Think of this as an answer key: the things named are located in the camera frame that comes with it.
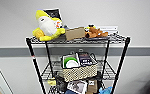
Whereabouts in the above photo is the pale basket with dark spots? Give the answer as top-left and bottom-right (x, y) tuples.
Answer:
(60, 51), (99, 83)

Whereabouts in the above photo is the brown cardboard box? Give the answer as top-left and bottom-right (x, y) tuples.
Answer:
(64, 26), (87, 41)

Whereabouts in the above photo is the white plate with green rim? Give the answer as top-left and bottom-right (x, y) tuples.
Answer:
(64, 55), (80, 69)

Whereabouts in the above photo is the orange brown plush toy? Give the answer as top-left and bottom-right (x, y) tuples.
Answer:
(85, 23), (109, 40)

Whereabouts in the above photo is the yellow and white plush toy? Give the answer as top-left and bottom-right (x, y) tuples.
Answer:
(32, 9), (67, 42)

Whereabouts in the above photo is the large black bag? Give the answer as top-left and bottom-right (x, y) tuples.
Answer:
(54, 73), (69, 94)

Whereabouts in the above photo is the white printed bag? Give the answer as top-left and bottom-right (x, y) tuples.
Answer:
(66, 79), (89, 94)

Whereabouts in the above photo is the black framed picture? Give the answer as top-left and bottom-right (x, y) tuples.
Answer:
(43, 7), (64, 22)

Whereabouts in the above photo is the small yellow toy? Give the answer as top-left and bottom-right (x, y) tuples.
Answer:
(46, 78), (57, 86)

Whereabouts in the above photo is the small brown box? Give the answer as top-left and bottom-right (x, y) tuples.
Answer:
(87, 79), (99, 94)

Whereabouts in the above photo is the light blue bag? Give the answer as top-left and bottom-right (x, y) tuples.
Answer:
(98, 85), (114, 94)

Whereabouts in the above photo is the black wire shelf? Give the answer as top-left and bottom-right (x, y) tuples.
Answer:
(25, 32), (132, 94)

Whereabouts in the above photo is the long grey wall band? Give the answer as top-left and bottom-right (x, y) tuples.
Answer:
(0, 45), (150, 57)

